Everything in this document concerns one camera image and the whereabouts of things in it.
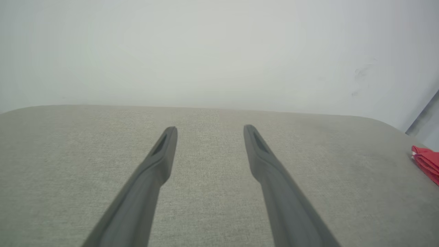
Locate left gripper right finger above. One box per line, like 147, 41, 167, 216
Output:
244, 124, 342, 247

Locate red Bulls basketball jersey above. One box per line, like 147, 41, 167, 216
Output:
411, 145, 439, 186

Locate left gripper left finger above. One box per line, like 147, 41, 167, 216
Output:
82, 126, 178, 247

